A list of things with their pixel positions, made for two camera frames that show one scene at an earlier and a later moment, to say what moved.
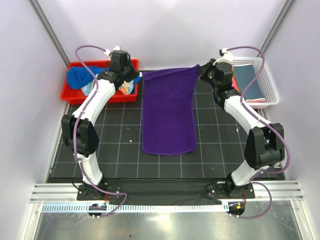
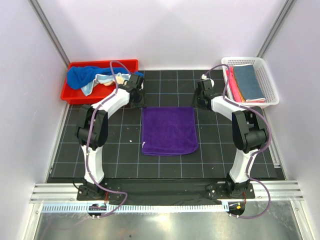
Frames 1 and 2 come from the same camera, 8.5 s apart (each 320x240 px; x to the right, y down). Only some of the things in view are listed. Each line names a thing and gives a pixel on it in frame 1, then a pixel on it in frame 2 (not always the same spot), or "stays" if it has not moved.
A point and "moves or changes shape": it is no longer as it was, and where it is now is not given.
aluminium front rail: [285, 191] stays
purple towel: [168, 122] moves or changes shape
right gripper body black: [209, 73] → [197, 101]
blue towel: [78, 76] stays
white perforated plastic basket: [266, 79] stays
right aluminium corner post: [280, 20] stays
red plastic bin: [72, 97] stays
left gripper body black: [130, 72] → [140, 102]
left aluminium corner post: [49, 32] stays
